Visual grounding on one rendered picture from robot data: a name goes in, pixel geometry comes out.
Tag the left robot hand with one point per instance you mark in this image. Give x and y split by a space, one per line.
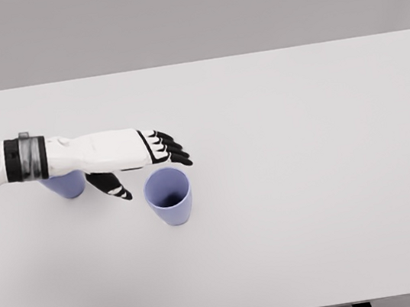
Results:
119 151

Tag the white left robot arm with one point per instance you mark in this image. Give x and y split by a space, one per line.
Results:
24 159

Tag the lavender plastic cup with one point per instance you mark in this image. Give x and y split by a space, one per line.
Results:
68 185
169 199

